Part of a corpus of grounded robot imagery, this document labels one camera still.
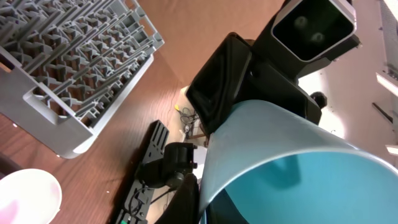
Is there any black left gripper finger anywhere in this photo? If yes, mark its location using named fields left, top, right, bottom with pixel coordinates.
left=186, top=32, right=252, bottom=136

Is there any light blue cup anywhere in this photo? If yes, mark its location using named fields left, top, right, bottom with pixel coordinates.
left=198, top=100, right=397, bottom=223

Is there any pink cup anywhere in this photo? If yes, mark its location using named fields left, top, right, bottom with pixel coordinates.
left=1, top=169, right=62, bottom=224

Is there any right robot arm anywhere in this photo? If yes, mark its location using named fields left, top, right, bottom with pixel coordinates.
left=136, top=142, right=199, bottom=223

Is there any grey plastic dishwasher rack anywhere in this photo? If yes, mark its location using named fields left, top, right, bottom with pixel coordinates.
left=1, top=0, right=164, bottom=159

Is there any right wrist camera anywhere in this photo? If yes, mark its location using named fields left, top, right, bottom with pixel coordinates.
left=271, top=0, right=357, bottom=62

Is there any black mounting rail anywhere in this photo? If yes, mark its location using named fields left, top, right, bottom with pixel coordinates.
left=109, top=120, right=169, bottom=224

